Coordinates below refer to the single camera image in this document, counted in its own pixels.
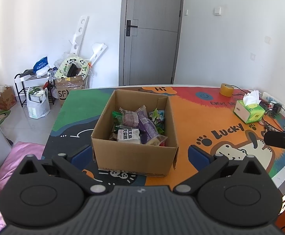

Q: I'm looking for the white foam board tall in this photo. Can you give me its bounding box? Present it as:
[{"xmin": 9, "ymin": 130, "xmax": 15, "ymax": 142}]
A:
[{"xmin": 70, "ymin": 15, "xmax": 89, "ymax": 56}]

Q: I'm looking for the brown nut snack packet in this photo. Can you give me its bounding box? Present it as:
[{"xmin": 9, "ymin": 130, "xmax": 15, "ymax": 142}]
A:
[{"xmin": 119, "ymin": 108, "xmax": 139, "ymax": 128}]

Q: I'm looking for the orange printed cardboard box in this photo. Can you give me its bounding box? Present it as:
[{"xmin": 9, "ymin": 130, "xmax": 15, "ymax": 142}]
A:
[{"xmin": 0, "ymin": 85, "xmax": 16, "ymax": 110}]

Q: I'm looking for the SF cardboard box floor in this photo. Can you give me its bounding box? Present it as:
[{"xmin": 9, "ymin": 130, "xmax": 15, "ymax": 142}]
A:
[{"xmin": 55, "ymin": 75, "xmax": 87, "ymax": 106}]

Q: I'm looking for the white wall switch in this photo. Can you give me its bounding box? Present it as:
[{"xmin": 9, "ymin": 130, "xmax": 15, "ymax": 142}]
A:
[{"xmin": 214, "ymin": 6, "xmax": 222, "ymax": 16}]

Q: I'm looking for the yellow tape roll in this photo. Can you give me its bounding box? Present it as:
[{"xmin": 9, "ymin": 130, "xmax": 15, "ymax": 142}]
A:
[{"xmin": 219, "ymin": 83, "xmax": 234, "ymax": 98}]

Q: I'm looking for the green tissue box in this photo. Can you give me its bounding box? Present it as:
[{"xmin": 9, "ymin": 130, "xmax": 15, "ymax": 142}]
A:
[{"xmin": 233, "ymin": 90, "xmax": 265, "ymax": 124}]

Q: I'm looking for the purple long bread packet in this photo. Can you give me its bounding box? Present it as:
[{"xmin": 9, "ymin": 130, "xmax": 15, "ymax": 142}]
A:
[{"xmin": 136, "ymin": 105, "xmax": 165, "ymax": 146}]

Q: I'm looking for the car key bunch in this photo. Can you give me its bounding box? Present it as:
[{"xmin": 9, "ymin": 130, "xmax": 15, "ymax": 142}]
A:
[{"xmin": 264, "ymin": 123, "xmax": 280, "ymax": 132}]

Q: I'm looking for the colourful cartoon table mat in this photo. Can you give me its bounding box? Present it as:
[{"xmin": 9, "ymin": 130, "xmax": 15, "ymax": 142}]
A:
[{"xmin": 43, "ymin": 87, "xmax": 285, "ymax": 187}]

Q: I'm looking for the green floor mat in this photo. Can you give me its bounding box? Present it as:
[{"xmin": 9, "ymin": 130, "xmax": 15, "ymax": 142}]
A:
[{"xmin": 0, "ymin": 110, "xmax": 11, "ymax": 125}]

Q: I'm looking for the black door handle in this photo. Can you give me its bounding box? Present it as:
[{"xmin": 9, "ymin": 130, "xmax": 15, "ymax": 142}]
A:
[{"xmin": 125, "ymin": 20, "xmax": 138, "ymax": 37}]

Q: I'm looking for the white foam board short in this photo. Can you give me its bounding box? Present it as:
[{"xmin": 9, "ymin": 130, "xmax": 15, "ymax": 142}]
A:
[{"xmin": 89, "ymin": 43, "xmax": 107, "ymax": 66}]

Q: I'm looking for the pink blanket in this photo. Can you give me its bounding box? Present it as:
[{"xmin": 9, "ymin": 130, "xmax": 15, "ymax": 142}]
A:
[{"xmin": 0, "ymin": 142, "xmax": 45, "ymax": 231}]

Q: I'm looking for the black metal shoe rack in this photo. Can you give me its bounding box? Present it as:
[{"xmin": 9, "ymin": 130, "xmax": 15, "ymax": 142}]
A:
[{"xmin": 14, "ymin": 73, "xmax": 56, "ymax": 108}]

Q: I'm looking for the bright green snack packet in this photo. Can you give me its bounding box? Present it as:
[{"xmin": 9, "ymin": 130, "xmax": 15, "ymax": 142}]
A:
[{"xmin": 149, "ymin": 108, "xmax": 165, "ymax": 135}]

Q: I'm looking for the black cable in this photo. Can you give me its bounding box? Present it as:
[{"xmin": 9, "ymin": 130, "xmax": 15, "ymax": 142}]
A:
[{"xmin": 230, "ymin": 85, "xmax": 285, "ymax": 133}]

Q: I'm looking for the brown cardboard box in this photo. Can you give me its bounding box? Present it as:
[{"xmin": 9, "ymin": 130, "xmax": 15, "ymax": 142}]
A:
[{"xmin": 91, "ymin": 89, "xmax": 178, "ymax": 177}]

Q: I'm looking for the black power adapter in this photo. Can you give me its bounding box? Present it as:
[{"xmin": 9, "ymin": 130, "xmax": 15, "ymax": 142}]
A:
[{"xmin": 272, "ymin": 103, "xmax": 282, "ymax": 114}]

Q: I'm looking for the blue plastic bag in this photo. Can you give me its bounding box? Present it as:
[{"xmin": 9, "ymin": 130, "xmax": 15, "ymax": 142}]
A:
[{"xmin": 33, "ymin": 57, "xmax": 49, "ymax": 73}]

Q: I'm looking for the red snack packet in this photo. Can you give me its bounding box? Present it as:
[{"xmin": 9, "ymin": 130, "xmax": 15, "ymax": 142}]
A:
[{"xmin": 159, "ymin": 136, "xmax": 168, "ymax": 146}]

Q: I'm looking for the white shopping bag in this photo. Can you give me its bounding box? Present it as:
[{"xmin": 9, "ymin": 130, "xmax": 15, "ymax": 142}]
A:
[{"xmin": 26, "ymin": 87, "xmax": 51, "ymax": 119}]

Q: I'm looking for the white power strip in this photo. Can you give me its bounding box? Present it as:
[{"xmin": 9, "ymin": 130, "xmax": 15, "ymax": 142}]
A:
[{"xmin": 262, "ymin": 91, "xmax": 285, "ymax": 108}]

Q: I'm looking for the grey door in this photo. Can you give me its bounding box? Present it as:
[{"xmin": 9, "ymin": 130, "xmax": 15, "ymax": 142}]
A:
[{"xmin": 119, "ymin": 0, "xmax": 183, "ymax": 86}]

